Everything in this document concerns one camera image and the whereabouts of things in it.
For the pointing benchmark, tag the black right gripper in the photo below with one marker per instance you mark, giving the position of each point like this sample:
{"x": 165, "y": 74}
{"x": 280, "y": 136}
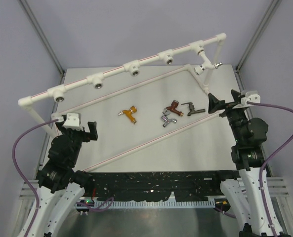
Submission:
{"x": 215, "y": 104}

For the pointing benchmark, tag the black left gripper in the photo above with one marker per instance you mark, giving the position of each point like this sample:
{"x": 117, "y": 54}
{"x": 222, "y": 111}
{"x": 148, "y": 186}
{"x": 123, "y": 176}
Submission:
{"x": 92, "y": 135}

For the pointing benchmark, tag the white chrome knob faucet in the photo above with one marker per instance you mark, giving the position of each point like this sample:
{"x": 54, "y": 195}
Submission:
{"x": 206, "y": 65}

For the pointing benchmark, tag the white pipe frame rack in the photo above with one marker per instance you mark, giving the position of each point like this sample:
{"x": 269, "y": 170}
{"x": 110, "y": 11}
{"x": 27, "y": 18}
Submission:
{"x": 211, "y": 46}

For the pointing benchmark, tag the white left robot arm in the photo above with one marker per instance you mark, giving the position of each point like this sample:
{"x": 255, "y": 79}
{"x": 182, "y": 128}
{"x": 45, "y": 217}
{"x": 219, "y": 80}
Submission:
{"x": 59, "y": 186}

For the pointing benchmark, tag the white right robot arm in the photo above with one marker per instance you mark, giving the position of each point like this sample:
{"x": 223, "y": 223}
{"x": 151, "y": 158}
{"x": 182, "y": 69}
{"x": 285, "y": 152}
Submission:
{"x": 253, "y": 209}

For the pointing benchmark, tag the dark grey lever faucet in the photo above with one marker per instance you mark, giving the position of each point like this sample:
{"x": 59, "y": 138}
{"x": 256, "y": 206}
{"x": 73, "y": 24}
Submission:
{"x": 192, "y": 109}

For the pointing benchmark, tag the red brown faucet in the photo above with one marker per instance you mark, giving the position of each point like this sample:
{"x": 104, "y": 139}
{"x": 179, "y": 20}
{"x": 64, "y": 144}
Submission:
{"x": 173, "y": 108}

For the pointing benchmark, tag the orange faucet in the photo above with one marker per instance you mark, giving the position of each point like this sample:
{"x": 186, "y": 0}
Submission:
{"x": 129, "y": 113}

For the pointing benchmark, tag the chrome silver faucet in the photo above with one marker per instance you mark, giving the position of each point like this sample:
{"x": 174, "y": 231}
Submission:
{"x": 166, "y": 120}

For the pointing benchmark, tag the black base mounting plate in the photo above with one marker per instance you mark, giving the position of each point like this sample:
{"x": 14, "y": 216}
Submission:
{"x": 158, "y": 186}

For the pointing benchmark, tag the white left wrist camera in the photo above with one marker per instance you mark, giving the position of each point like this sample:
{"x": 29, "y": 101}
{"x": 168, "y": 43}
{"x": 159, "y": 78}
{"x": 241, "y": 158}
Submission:
{"x": 71, "y": 121}

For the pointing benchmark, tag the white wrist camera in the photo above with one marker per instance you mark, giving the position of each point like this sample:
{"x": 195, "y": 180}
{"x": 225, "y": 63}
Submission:
{"x": 249, "y": 96}
{"x": 71, "y": 121}

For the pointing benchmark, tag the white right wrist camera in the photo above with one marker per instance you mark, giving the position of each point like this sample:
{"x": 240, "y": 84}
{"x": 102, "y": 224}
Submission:
{"x": 249, "y": 96}

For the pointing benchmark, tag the white slotted cable duct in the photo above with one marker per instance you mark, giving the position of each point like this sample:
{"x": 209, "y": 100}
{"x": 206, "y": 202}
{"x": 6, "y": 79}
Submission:
{"x": 169, "y": 204}

